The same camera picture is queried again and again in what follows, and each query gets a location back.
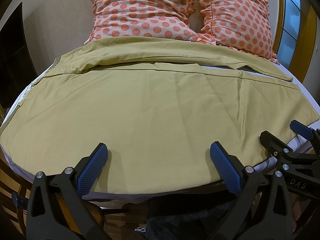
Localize window with wooden frame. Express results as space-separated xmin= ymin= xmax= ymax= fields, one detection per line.
xmin=268 ymin=0 xmax=317 ymax=82

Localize left polka dot pillow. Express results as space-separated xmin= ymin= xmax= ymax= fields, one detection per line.
xmin=87 ymin=0 xmax=200 ymax=42

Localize polka dot pillow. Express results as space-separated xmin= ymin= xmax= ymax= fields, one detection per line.
xmin=199 ymin=0 xmax=278 ymax=63
xmin=87 ymin=0 xmax=200 ymax=42

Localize right polka dot pillow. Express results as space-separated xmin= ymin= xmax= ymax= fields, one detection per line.
xmin=199 ymin=0 xmax=278 ymax=63

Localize khaki green pants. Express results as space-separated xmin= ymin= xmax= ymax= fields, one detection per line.
xmin=0 ymin=36 xmax=320 ymax=196

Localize lavender bed sheet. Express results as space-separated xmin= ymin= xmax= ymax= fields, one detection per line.
xmin=0 ymin=62 xmax=320 ymax=204

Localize black wall television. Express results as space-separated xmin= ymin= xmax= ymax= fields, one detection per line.
xmin=0 ymin=4 xmax=37 ymax=109

